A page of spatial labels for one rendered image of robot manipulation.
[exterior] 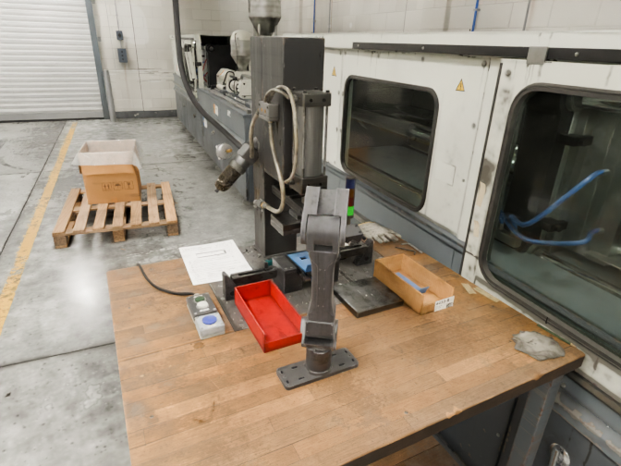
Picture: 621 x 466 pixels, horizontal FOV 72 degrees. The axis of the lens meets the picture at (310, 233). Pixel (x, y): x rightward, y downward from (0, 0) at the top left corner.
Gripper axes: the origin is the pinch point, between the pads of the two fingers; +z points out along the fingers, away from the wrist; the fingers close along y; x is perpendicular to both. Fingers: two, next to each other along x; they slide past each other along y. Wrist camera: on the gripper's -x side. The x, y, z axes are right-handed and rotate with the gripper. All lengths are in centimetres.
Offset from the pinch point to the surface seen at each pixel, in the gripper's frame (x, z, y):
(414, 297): -24.0, -1.2, -19.4
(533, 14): -282, -7, 192
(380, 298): -16.5, 3.8, -14.4
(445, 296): -35.5, -0.2, -21.4
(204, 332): 36.8, 5.7, -10.0
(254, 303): 19.3, 11.5, -1.7
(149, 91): -63, 440, 817
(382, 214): -63, 35, 43
